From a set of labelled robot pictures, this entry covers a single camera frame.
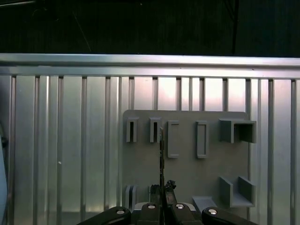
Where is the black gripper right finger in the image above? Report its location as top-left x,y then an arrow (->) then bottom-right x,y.
164,180 -> 254,225

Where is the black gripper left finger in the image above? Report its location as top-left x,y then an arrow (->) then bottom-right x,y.
81,184 -> 163,225

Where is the blue RAM stick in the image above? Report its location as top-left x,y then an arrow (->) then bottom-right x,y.
158,126 -> 166,204

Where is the grey plastic parts rack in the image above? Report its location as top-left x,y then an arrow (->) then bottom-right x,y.
123,109 -> 257,225

